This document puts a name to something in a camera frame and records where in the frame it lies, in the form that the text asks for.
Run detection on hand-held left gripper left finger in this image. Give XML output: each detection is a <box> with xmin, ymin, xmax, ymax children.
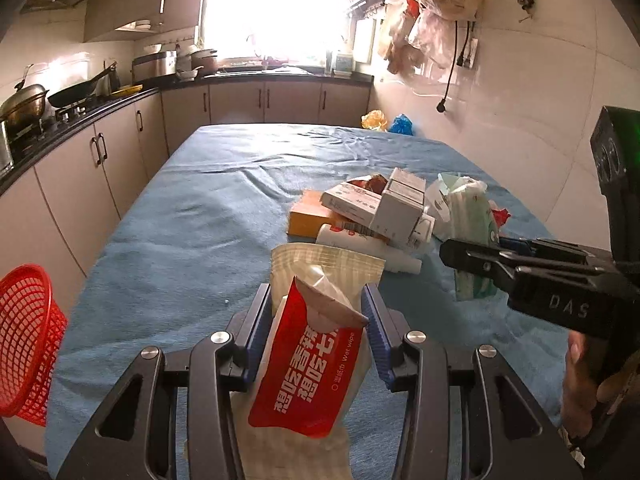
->
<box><xmin>57</xmin><ymin>282</ymin><xmax>276</xmax><ymax>480</ymax></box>

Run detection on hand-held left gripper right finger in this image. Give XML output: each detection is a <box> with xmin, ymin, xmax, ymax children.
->
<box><xmin>362</xmin><ymin>283</ymin><xmax>583</xmax><ymax>480</ymax></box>

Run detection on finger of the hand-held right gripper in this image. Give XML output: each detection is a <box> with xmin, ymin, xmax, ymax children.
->
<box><xmin>500</xmin><ymin>236</ymin><xmax>613</xmax><ymax>267</ymax></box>
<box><xmin>439</xmin><ymin>238</ymin><xmax>523</xmax><ymax>301</ymax></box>

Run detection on green and white plastic packet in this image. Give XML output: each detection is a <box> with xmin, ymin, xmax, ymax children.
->
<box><xmin>439</xmin><ymin>172</ymin><xmax>502</xmax><ymax>302</ymax></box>

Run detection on red wet wipe packet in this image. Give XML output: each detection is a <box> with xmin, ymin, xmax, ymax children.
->
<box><xmin>248</xmin><ymin>275</ymin><xmax>371</xmax><ymax>440</ymax></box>

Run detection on red wet wipes packet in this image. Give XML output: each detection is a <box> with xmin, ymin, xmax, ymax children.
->
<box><xmin>182</xmin><ymin>242</ymin><xmax>387</xmax><ymax>480</ymax></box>

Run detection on white plastic bottle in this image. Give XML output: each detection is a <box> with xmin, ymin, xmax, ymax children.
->
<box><xmin>316</xmin><ymin>223</ymin><xmax>423</xmax><ymax>275</ymax></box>

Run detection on red plastic basket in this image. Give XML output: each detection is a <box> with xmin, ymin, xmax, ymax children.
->
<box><xmin>0</xmin><ymin>263</ymin><xmax>68</xmax><ymax>427</ymax></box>

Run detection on person's right hand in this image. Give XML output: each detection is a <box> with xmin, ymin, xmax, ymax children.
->
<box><xmin>560</xmin><ymin>332</ymin><xmax>640</xmax><ymax>441</ymax></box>

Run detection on grey and white carton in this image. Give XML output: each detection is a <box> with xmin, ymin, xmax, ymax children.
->
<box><xmin>372</xmin><ymin>167</ymin><xmax>428</xmax><ymax>241</ymax></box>

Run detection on red-brown snack wrapper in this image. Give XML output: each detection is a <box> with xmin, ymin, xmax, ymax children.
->
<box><xmin>350</xmin><ymin>175</ymin><xmax>388</xmax><ymax>194</ymax></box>

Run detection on orange cardboard box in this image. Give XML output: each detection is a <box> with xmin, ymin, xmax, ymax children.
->
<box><xmin>287</xmin><ymin>189</ymin><xmax>346</xmax><ymax>241</ymax></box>

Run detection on blue tablecloth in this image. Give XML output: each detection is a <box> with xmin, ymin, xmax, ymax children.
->
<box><xmin>45</xmin><ymin>124</ymin><xmax>586</xmax><ymax>480</ymax></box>

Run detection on blue plastic bag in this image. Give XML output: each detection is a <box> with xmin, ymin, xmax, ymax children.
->
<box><xmin>387</xmin><ymin>114</ymin><xmax>416</xmax><ymax>136</ymax></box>

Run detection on yellow plastic bag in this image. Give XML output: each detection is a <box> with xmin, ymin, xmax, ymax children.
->
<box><xmin>361</xmin><ymin>109</ymin><xmax>388</xmax><ymax>132</ymax></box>

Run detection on kitchen base cabinets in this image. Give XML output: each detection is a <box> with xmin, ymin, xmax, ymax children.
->
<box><xmin>0</xmin><ymin>72</ymin><xmax>373</xmax><ymax>291</ymax></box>

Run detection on green and white box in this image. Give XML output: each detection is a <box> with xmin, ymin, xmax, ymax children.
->
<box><xmin>332</xmin><ymin>51</ymin><xmax>355</xmax><ymax>78</ymax></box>

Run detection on white hanging board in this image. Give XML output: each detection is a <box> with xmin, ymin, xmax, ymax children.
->
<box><xmin>352</xmin><ymin>17</ymin><xmax>376</xmax><ymax>63</ymax></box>

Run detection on bunch of hanging plastic bags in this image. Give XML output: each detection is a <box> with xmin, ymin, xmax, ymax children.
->
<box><xmin>377</xmin><ymin>0</ymin><xmax>486</xmax><ymax>76</ymax></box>

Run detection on brown pot with lid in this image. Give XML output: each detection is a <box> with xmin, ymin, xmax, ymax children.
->
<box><xmin>191</xmin><ymin>49</ymin><xmax>219</xmax><ymax>75</ymax></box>

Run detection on stainless rice cooker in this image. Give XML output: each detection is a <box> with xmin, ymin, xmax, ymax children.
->
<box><xmin>131</xmin><ymin>50</ymin><xmax>178</xmax><ymax>86</ymax></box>

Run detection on gas stove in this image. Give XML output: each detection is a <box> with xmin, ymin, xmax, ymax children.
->
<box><xmin>5</xmin><ymin>95</ymin><xmax>108</xmax><ymax>156</ymax></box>

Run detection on black frying pan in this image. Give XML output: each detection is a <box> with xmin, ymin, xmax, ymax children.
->
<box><xmin>47</xmin><ymin>61</ymin><xmax>118</xmax><ymax>109</ymax></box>

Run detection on window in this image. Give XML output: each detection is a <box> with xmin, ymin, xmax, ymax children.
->
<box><xmin>202</xmin><ymin>0</ymin><xmax>346</xmax><ymax>68</ymax></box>

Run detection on steel wok with lid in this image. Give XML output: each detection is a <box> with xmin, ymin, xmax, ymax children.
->
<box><xmin>0</xmin><ymin>65</ymin><xmax>51</xmax><ymax>128</ymax></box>

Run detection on black cable with plug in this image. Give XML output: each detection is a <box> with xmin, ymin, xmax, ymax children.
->
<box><xmin>437</xmin><ymin>20</ymin><xmax>473</xmax><ymax>115</ymax></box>

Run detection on white wall socket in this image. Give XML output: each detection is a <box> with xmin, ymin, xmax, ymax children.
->
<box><xmin>457</xmin><ymin>37</ymin><xmax>480</xmax><ymax>68</ymax></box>

